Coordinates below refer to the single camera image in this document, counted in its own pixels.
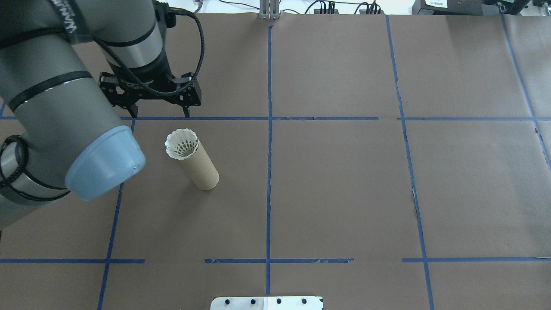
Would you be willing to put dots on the white feather shuttlecock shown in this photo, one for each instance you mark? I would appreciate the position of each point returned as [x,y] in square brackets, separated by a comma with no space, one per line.
[174,140]

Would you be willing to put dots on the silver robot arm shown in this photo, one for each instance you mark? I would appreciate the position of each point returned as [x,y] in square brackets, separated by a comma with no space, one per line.
[51,107]

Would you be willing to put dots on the brown cardboard tube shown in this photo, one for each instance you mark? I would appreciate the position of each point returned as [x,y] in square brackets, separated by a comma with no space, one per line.
[200,170]

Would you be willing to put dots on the black orange connector board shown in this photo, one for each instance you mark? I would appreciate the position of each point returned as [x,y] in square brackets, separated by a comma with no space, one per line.
[372,9]
[325,9]

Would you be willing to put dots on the black mini computer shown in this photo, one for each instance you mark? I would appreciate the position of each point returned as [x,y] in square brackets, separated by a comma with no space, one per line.
[469,7]

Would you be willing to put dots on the black monitor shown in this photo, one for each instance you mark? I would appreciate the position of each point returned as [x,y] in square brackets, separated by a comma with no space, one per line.
[508,4]

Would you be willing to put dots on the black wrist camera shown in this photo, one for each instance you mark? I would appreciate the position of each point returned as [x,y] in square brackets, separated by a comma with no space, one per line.
[162,13]

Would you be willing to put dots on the aluminium profile post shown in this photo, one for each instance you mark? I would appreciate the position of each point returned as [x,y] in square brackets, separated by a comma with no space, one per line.
[269,10]

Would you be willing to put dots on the white post with base plate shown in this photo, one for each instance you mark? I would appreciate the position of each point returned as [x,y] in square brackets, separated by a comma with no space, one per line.
[241,305]

